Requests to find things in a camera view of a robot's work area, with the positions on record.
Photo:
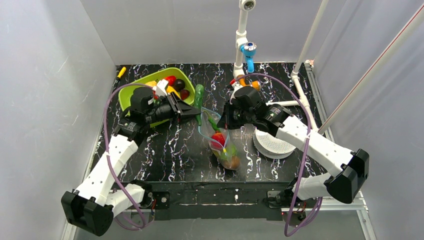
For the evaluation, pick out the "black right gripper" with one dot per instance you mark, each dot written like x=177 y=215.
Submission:
x=230 y=117

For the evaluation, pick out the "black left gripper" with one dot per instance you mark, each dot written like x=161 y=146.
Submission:
x=178 y=108

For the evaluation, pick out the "green toy cucumber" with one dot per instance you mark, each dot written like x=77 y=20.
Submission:
x=198 y=101

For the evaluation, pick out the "yellow toy banana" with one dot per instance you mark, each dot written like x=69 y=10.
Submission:
x=171 y=90

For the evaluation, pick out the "clear zip top bag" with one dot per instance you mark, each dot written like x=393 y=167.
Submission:
x=200 y=130

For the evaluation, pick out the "red toy apple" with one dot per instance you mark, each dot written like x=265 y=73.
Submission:
x=218 y=141

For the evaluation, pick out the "green toy beans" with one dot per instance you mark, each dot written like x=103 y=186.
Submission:
x=210 y=128

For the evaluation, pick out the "brown toy kiwi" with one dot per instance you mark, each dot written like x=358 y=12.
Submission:
x=232 y=163

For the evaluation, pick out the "green plastic tray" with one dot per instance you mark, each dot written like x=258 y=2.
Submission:
x=155 y=79

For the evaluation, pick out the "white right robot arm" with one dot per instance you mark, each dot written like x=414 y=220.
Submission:
x=347 y=170

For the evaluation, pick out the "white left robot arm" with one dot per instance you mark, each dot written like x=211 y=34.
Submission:
x=112 y=159

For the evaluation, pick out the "red toy strawberry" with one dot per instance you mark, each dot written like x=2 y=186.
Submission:
x=184 y=94

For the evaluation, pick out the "dark purple toy fruit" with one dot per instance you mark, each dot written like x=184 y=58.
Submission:
x=179 y=84

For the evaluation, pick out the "red orange toy pepper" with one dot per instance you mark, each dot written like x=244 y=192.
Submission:
x=171 y=80

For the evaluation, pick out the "orange pipe valve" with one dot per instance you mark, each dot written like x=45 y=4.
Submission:
x=251 y=83

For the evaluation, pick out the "yellow toy lemon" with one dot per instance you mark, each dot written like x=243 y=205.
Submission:
x=151 y=83

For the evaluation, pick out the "white filament spool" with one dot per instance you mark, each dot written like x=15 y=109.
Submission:
x=270 y=146

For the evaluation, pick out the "blue pipe valve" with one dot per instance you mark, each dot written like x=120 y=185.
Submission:
x=249 y=50

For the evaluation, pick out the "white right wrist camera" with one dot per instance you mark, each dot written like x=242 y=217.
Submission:
x=234 y=87

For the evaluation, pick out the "yellow handled screwdriver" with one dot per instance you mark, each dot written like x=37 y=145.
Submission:
x=121 y=73

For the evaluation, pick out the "white PVC pipe frame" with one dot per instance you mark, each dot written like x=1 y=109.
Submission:
x=246 y=6

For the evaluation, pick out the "aluminium frame rail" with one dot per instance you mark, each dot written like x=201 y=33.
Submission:
x=178 y=201

